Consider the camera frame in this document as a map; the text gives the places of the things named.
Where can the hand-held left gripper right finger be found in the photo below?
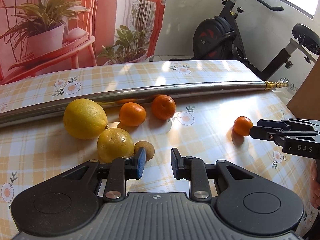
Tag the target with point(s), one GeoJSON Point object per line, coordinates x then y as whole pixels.
{"type": "Point", "coordinates": [176, 163]}

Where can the small brown round fruit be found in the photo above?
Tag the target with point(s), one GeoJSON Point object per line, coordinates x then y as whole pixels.
{"type": "Point", "coordinates": [149, 150]}

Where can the long metal pole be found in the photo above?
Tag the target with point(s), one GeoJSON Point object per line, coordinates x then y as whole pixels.
{"type": "Point", "coordinates": [200, 87]}

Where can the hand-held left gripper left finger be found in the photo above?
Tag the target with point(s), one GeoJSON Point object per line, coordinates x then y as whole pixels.
{"type": "Point", "coordinates": [141, 162]}

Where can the large yellow lemon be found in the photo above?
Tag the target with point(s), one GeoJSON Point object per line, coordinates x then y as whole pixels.
{"type": "Point", "coordinates": [83, 118]}

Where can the black exercise bike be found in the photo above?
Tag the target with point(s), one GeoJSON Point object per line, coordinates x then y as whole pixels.
{"type": "Point", "coordinates": [212, 37]}

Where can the printed room scene backdrop cloth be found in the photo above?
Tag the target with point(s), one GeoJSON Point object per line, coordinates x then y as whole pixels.
{"type": "Point", "coordinates": [105, 17]}

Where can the person's right hand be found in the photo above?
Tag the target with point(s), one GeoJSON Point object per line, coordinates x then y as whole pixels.
{"type": "Point", "coordinates": [316, 187]}

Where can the orange tangerine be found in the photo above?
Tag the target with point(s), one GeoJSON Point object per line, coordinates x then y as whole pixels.
{"type": "Point", "coordinates": [132, 114]}
{"type": "Point", "coordinates": [163, 106]}
{"type": "Point", "coordinates": [241, 126]}

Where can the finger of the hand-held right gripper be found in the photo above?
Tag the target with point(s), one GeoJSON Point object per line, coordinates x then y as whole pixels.
{"type": "Point", "coordinates": [275, 124]}
{"type": "Point", "coordinates": [265, 133]}

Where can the brown cardboard board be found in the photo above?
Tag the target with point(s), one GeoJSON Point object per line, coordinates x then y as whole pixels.
{"type": "Point", "coordinates": [310, 97]}

